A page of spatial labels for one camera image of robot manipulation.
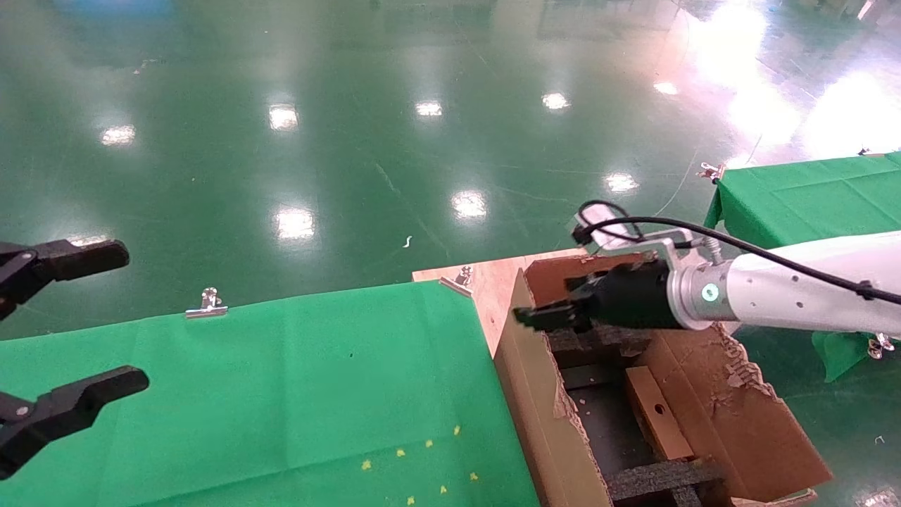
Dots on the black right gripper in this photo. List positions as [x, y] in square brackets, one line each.
[630, 299]

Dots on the green neighbour table cloth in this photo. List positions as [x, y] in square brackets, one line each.
[795, 197]

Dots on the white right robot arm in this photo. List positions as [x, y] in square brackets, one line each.
[795, 292]

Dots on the large open cardboard carton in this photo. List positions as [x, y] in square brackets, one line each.
[542, 422]

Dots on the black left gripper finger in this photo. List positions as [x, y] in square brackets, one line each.
[77, 401]
[77, 257]

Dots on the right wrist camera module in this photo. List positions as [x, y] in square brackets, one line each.
[598, 231]

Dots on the cardboard box with hole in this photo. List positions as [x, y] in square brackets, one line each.
[665, 431]

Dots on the dark grey foam insert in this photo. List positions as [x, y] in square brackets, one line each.
[654, 480]
[605, 346]

